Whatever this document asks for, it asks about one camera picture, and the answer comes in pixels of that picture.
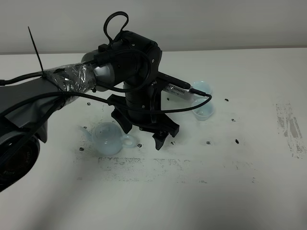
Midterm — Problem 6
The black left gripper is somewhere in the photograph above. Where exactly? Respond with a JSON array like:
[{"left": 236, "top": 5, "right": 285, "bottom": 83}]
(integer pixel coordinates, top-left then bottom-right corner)
[{"left": 108, "top": 79, "right": 179, "bottom": 150}]

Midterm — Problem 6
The light blue porcelain teapot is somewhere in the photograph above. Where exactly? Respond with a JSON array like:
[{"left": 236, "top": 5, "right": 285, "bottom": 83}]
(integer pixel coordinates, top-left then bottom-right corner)
[{"left": 78, "top": 122, "right": 137, "bottom": 156}]

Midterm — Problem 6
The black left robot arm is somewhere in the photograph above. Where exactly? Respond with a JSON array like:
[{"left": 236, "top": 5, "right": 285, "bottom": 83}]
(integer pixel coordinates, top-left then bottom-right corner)
[{"left": 0, "top": 31, "right": 179, "bottom": 190}]

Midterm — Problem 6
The near blue porcelain teacup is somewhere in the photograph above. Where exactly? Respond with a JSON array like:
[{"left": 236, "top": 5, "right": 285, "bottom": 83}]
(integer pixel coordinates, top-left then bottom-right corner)
[{"left": 191, "top": 98, "right": 214, "bottom": 121}]

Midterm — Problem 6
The blue porcelain teacup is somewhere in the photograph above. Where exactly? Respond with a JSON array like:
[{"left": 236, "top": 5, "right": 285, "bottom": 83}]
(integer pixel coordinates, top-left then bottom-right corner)
[
  {"left": 191, "top": 80, "right": 212, "bottom": 94},
  {"left": 191, "top": 98, "right": 214, "bottom": 121}
]

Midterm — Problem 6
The far blue porcelain teacup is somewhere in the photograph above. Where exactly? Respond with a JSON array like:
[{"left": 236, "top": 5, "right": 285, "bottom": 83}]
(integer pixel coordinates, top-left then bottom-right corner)
[{"left": 191, "top": 80, "right": 212, "bottom": 94}]

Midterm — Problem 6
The black zip tie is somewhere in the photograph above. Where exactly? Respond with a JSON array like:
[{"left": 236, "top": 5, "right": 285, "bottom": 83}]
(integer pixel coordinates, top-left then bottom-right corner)
[{"left": 27, "top": 26, "right": 44, "bottom": 76}]

